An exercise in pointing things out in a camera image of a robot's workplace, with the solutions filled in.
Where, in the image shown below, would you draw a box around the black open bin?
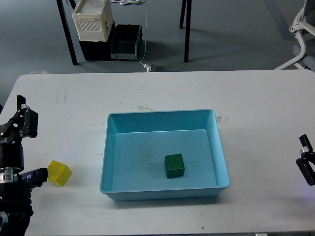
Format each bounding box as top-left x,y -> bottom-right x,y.
110,25 -> 143,60

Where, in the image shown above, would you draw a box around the light blue plastic tray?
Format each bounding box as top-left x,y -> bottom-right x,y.
100,109 -> 230,201

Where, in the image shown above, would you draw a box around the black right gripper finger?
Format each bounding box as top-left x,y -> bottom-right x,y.
299,134 -> 313,154
296,151 -> 315,186

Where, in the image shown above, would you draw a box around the white cables on floor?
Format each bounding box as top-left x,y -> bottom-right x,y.
110,0 -> 148,6

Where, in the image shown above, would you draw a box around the black crate under white crate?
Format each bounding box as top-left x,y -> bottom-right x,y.
79,22 -> 116,61

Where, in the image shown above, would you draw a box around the yellow wooden cube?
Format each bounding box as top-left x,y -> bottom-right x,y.
47,160 -> 72,186

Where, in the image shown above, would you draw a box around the green wooden cube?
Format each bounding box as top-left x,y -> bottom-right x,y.
164,153 -> 185,178

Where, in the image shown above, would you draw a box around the black table legs right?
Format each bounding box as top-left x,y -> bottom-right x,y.
179,0 -> 192,62

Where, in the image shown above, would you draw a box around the white office chair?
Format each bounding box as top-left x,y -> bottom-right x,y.
276,0 -> 315,71

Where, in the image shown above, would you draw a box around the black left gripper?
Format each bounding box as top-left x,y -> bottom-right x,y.
0,95 -> 49,187

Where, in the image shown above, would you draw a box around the white plastic crate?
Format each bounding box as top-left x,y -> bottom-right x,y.
72,0 -> 114,42

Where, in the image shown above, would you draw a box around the white hanging cable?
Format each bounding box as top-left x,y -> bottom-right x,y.
140,0 -> 149,65

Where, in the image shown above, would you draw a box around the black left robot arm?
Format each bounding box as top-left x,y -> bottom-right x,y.
0,95 -> 48,236

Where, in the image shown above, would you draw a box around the white power adapter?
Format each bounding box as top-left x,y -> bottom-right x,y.
143,63 -> 158,72

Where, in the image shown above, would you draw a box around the black table leg left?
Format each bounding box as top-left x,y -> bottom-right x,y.
56,0 -> 79,65

